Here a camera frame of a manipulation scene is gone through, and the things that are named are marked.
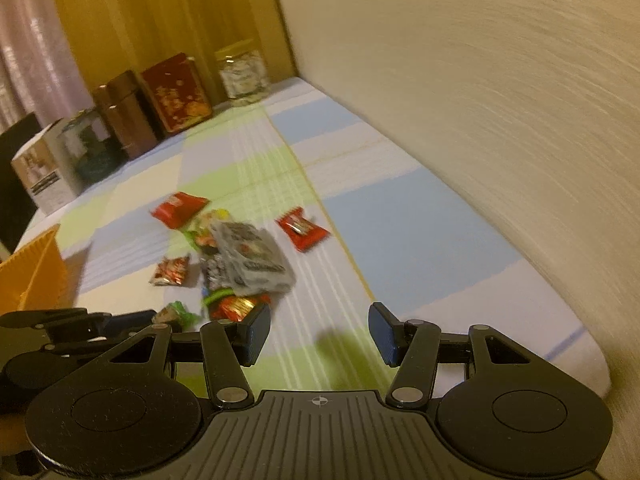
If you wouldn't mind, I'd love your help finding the dark furniture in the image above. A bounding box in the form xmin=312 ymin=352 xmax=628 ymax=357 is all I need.
xmin=0 ymin=111 xmax=42 ymax=257

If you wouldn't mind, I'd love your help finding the red gold tin box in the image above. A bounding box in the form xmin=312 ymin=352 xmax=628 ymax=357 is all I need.
xmin=139 ymin=52 xmax=214 ymax=134

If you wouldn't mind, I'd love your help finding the black white snack packet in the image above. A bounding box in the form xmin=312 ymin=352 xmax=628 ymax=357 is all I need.
xmin=199 ymin=253 xmax=236 ymax=311

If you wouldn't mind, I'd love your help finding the clear plastic nut jar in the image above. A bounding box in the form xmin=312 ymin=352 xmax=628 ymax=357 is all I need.
xmin=214 ymin=39 xmax=272 ymax=107

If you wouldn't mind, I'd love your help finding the orange plastic basket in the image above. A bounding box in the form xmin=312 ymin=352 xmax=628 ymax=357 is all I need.
xmin=0 ymin=224 xmax=69 ymax=317

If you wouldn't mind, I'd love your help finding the wooden headboard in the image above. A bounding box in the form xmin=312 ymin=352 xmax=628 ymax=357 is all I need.
xmin=46 ymin=0 xmax=299 ymax=111

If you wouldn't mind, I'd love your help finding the pink curtain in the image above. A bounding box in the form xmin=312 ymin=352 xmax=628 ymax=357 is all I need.
xmin=0 ymin=0 xmax=93 ymax=133

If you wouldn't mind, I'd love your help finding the dark red candy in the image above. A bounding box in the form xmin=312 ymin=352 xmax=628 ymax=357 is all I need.
xmin=151 ymin=254 xmax=191 ymax=287

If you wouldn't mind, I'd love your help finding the plaid bed sheet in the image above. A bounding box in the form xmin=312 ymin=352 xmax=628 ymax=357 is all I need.
xmin=14 ymin=76 xmax=612 ymax=403

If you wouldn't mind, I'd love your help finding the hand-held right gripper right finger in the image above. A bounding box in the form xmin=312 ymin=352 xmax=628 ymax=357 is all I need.
xmin=367 ymin=302 xmax=533 ymax=409

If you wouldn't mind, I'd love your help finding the yellow green candy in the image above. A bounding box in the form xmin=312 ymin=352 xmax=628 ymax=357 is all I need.
xmin=183 ymin=208 xmax=232 ymax=254

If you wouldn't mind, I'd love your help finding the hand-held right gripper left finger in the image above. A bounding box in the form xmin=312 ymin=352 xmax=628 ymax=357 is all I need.
xmin=107 ymin=303 xmax=273 ymax=410

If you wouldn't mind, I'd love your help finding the red candy white print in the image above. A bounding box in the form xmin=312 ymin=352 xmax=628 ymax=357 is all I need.
xmin=275 ymin=208 xmax=332 ymax=254
xmin=150 ymin=192 xmax=210 ymax=229

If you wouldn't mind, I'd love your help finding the red gold foil candy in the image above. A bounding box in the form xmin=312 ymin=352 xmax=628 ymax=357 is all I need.
xmin=210 ymin=294 xmax=272 ymax=323

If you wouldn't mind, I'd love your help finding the brown metal canister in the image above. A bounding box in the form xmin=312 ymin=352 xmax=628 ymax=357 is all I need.
xmin=92 ymin=69 xmax=163 ymax=161

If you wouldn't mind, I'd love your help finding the white printed carton box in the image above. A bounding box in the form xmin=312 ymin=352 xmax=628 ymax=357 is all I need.
xmin=11 ymin=107 xmax=126 ymax=215

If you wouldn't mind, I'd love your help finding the silver grey snack packet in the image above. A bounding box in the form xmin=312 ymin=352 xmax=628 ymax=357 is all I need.
xmin=212 ymin=220 xmax=296 ymax=297

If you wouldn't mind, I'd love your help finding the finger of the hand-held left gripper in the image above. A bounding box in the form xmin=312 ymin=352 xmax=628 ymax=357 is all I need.
xmin=0 ymin=309 xmax=113 ymax=332
xmin=42 ymin=310 xmax=158 ymax=357

